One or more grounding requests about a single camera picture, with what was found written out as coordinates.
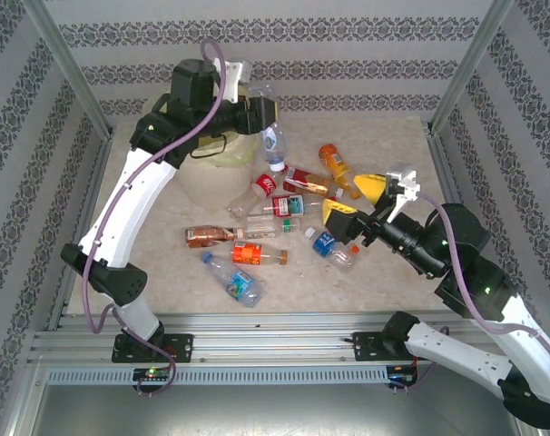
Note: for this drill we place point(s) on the clear bottle pale blue cap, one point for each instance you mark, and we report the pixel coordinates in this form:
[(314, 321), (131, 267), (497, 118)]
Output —
[(272, 145)]

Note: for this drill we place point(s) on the clear bottle green neck band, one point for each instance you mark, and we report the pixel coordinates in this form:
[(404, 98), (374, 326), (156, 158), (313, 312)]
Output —
[(261, 228)]

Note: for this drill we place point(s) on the orange label bottle tan cap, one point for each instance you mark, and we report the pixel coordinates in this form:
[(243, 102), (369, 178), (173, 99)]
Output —
[(248, 253)]

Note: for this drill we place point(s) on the blue cap bottle colourful label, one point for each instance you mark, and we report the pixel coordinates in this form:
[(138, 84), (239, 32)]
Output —
[(238, 286)]

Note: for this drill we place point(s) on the copper brown label bottle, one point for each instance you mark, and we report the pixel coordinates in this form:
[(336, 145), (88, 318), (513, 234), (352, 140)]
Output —
[(207, 236)]

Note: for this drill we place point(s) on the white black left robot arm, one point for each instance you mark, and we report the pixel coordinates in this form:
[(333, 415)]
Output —
[(120, 213)]

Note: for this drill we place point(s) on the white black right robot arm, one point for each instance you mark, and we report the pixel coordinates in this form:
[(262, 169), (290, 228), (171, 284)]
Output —
[(461, 359)]

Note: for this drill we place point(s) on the yellow-lined waste bin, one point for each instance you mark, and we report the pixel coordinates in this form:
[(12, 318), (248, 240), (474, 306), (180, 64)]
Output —
[(238, 150)]

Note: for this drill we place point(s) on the white plastic bin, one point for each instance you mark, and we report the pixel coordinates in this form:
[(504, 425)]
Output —
[(211, 186)]

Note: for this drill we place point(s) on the blue label clear bottle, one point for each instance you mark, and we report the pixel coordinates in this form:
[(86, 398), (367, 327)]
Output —
[(325, 243)]

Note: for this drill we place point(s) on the orange juice bottle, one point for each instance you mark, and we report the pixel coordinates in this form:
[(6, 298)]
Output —
[(335, 163)]

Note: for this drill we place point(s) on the red juice carton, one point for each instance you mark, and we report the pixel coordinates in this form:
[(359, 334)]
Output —
[(304, 179)]

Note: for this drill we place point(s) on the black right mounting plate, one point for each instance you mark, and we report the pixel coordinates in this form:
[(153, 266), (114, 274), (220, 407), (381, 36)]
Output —
[(366, 345)]

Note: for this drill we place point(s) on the black mounting plate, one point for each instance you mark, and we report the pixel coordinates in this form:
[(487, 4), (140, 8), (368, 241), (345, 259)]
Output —
[(179, 347), (366, 345)]

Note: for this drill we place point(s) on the right circuit board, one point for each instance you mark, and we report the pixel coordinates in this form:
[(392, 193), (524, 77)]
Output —
[(399, 379)]

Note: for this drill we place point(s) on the circuit board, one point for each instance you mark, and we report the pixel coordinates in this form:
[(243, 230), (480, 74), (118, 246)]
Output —
[(399, 379), (152, 373)]

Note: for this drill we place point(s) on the metal lower panel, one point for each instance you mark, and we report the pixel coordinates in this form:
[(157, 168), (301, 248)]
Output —
[(275, 413)]

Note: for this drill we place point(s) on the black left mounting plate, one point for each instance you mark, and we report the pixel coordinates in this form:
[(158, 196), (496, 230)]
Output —
[(179, 347)]

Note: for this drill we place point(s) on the left circuit board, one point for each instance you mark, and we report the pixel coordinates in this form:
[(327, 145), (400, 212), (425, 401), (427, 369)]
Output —
[(152, 373)]

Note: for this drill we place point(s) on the right aluminium side rail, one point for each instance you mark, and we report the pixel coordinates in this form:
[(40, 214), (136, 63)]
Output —
[(448, 172)]

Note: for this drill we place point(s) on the aluminium side rail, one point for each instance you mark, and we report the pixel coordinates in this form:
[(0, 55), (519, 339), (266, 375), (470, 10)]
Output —
[(95, 181), (448, 172)]

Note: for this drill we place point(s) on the left aluminium frame post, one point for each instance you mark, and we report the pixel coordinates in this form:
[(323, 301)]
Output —
[(71, 68)]

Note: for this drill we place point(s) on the aluminium frame post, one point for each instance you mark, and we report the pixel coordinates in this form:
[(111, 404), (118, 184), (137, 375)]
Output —
[(71, 68), (468, 68)]

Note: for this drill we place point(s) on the left aluminium side rail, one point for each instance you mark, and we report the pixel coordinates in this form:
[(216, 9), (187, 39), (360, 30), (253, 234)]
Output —
[(95, 181)]

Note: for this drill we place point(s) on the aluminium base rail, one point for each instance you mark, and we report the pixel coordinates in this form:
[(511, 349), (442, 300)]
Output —
[(275, 338)]

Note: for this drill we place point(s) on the right aluminium frame post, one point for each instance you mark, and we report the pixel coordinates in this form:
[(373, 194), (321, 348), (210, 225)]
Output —
[(468, 68)]

